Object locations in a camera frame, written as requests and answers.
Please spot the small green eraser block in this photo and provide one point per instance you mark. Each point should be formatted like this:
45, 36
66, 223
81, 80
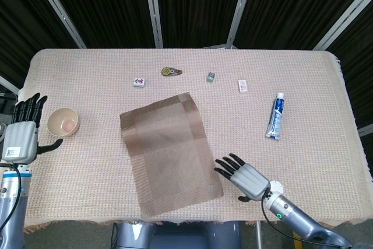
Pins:
210, 77

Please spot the brown woven placemat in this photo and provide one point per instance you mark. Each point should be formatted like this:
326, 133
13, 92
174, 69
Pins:
169, 155

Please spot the pink beige bowl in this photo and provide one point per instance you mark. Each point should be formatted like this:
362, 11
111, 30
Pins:
63, 122

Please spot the aluminium screen post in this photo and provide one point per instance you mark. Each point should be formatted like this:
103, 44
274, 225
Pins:
344, 17
153, 7
58, 8
366, 131
240, 8
8, 84

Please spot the metal table leg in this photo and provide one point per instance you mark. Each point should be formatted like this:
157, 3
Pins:
258, 235

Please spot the blue-grey robot torso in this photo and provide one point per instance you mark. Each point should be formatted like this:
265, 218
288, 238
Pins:
175, 237

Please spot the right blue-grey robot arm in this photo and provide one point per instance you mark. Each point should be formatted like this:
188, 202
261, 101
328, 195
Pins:
303, 220

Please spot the blue white toothpaste tube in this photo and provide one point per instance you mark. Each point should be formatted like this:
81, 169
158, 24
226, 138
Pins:
276, 117

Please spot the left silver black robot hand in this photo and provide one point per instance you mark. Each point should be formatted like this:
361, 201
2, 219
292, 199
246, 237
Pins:
21, 141

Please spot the beige waffle-weave tablecloth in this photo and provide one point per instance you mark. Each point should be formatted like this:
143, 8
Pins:
87, 173

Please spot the small white printed box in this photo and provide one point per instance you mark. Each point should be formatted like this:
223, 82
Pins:
243, 86

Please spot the black pleated curtain panel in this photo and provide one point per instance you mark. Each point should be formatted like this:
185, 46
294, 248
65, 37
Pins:
195, 7
17, 13
291, 7
358, 56
102, 7

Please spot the olive correction tape dispenser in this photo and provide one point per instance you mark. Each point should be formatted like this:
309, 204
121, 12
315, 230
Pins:
170, 72

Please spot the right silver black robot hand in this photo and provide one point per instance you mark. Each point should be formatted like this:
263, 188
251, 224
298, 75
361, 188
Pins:
252, 182

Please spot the white round lid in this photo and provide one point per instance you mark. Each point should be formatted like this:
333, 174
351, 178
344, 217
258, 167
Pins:
277, 185

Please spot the white mahjong tile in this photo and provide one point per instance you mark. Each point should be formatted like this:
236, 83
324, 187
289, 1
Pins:
140, 82

